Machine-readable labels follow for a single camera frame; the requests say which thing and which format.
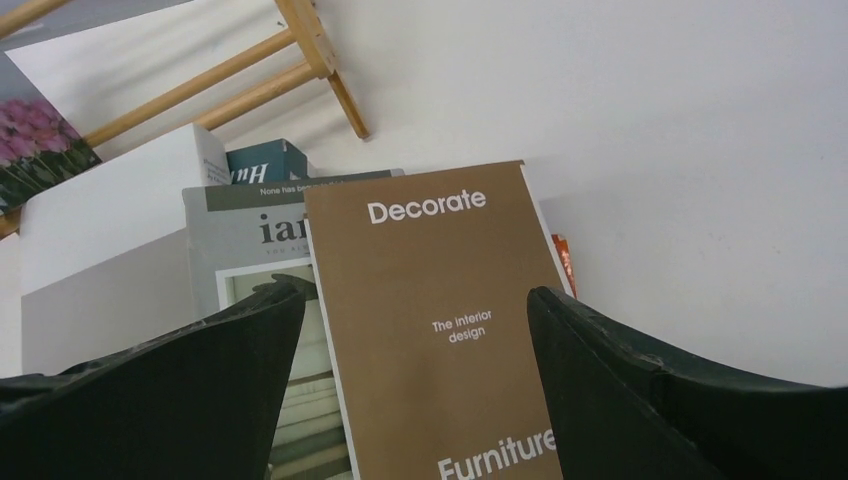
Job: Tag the grey magazine-style book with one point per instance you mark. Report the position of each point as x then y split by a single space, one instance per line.
242 238

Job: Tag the orange Treehouse book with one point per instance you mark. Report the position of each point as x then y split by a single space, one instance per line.
563 251

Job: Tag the pink Warm Chord book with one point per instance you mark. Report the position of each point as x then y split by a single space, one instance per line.
39 147

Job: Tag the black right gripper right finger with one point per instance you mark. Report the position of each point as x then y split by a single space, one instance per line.
626 405

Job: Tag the large grey white book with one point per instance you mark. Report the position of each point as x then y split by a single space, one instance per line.
104 255

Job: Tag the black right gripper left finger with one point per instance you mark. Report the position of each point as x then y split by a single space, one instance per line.
200 402

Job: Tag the brown Decorate Furniture book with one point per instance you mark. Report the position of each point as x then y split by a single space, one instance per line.
423 282

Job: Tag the wooden book rack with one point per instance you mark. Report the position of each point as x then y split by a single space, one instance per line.
126 72

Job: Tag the teal book under stack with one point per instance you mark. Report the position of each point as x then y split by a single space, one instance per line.
273 161

